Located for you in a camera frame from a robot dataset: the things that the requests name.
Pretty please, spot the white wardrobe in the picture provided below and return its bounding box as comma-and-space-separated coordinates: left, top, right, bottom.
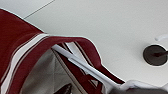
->
0, 0, 168, 92

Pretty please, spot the dark red varsity jacket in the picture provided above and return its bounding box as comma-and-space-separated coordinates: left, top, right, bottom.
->
0, 8, 126, 94

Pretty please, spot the black wall hook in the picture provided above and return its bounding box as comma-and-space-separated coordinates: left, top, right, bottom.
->
142, 44, 168, 67

